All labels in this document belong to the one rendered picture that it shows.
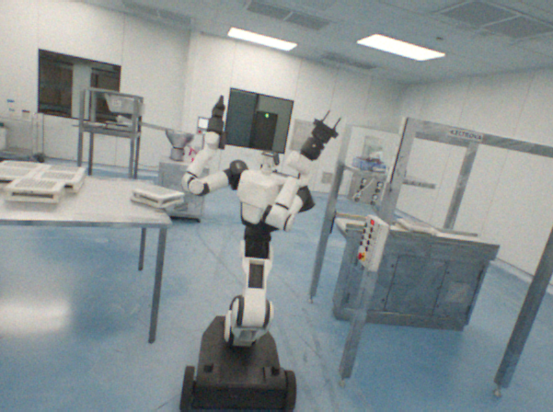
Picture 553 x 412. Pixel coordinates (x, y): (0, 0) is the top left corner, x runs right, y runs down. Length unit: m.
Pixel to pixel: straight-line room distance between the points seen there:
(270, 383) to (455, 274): 1.90
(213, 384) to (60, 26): 6.76
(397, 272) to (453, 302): 0.61
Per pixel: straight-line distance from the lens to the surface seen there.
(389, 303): 3.07
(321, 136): 1.48
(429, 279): 3.12
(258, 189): 1.71
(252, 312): 1.70
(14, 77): 7.83
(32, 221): 2.06
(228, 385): 1.93
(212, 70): 7.31
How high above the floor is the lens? 1.48
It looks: 13 degrees down
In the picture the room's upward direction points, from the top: 11 degrees clockwise
